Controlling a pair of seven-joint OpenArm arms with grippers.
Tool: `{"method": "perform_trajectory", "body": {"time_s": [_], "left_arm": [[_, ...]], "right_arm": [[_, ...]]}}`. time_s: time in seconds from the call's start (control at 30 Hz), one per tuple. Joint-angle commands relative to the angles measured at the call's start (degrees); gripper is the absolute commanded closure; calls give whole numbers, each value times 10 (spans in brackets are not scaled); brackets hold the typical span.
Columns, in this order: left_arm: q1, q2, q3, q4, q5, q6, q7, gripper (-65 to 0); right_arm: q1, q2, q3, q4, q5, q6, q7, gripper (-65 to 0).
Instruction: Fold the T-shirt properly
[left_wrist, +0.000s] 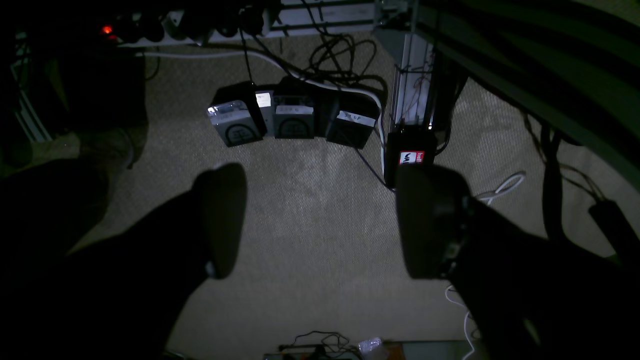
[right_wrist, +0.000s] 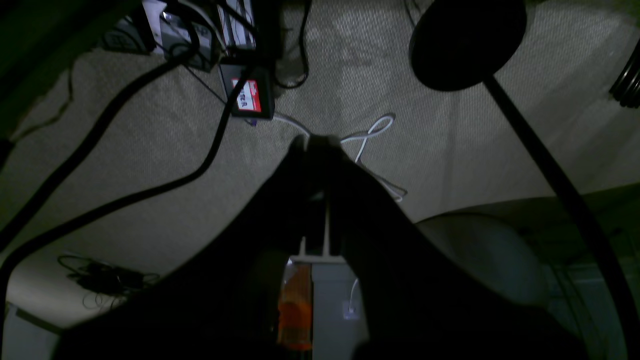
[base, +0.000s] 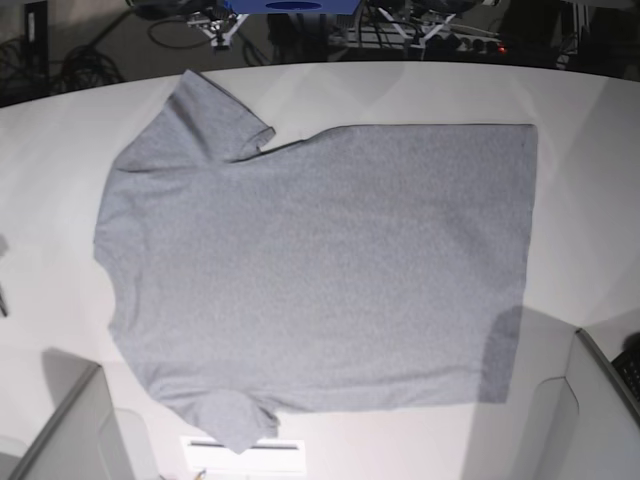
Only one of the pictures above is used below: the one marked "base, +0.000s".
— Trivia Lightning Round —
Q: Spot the grey T-shirt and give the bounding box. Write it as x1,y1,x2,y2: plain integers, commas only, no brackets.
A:
94,71,537,453

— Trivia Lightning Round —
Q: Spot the grey partition panel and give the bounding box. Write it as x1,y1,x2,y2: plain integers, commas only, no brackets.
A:
521,329,639,479
1,362,161,479

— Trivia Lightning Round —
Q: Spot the right grey partition panel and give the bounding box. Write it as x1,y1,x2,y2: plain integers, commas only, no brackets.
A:
521,329,639,479

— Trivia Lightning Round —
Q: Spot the black keyboard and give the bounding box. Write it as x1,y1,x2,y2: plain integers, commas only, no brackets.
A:
612,349,640,402

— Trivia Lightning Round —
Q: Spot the left grey partition panel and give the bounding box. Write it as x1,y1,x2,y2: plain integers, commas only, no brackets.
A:
1,362,161,479

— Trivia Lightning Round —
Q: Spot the blue box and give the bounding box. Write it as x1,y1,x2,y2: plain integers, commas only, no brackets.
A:
223,0,360,15

